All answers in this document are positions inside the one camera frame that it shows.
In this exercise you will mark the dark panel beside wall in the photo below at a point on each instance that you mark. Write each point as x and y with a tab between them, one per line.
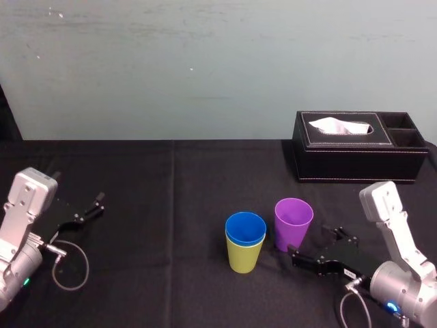
7	116

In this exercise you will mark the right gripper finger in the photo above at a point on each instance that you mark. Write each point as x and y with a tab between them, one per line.
307	259
343	235

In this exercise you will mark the black leather tissue box organiser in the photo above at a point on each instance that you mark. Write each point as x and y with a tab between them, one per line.
358	160

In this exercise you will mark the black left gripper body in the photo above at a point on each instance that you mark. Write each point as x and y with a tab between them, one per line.
65	215

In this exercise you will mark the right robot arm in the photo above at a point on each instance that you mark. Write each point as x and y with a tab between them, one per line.
399	246

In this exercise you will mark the blue plastic cup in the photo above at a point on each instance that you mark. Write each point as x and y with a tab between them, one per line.
244	229

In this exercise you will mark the black tablecloth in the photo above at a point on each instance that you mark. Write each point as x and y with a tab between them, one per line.
153	205

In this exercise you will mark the purple plastic cup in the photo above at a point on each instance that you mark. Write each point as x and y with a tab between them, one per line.
292	230

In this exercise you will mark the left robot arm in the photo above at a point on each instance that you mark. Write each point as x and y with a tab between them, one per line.
24	205

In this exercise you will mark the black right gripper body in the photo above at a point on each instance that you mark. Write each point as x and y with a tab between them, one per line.
351	259

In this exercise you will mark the white tissue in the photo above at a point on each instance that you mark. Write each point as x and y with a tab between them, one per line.
336	125

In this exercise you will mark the yellow-green plastic cup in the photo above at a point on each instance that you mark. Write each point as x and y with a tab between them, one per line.
243	258

